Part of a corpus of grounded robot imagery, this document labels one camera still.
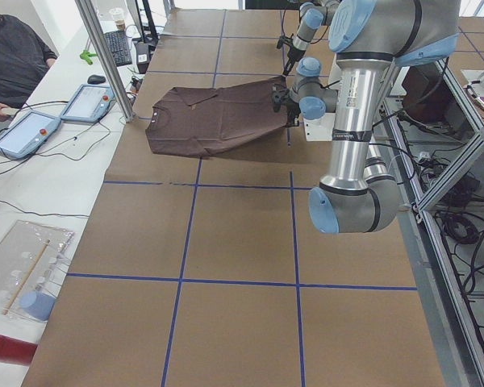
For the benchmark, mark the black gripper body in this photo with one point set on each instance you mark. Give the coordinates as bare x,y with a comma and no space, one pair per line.
292,109
292,55

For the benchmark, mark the dark brown t-shirt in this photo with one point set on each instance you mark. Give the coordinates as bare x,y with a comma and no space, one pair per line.
200,122

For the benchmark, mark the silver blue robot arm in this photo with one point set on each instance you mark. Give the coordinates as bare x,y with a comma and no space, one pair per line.
312,16
371,41

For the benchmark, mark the black keyboard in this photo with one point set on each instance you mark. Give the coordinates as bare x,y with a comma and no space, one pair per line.
118,45

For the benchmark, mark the paper coffee cup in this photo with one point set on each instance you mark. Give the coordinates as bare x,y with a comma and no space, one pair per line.
118,17

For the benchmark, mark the black computer mouse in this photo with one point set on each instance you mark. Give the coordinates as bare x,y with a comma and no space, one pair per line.
95,79

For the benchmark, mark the far blue teach pendant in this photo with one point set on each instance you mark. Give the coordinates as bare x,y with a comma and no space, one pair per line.
88,104

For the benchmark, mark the blue teach pendant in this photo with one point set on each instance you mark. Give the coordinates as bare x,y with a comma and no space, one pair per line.
27,135
88,104

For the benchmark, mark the near blue teach pendant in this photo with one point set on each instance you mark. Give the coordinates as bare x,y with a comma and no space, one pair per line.
27,135

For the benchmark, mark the person in black shirt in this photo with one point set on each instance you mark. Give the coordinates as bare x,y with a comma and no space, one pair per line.
24,61

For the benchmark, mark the clear plastic bag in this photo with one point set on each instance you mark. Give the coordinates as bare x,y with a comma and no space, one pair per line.
32,258

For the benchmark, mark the light blue cup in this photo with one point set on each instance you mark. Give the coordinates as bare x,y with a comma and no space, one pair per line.
38,305

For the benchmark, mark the red cylinder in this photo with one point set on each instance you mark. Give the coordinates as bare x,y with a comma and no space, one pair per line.
16,351

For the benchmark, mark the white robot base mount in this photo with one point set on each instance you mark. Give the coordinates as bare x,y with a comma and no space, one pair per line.
321,129

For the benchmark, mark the aluminium frame post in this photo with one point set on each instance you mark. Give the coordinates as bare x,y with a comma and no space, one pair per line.
95,33

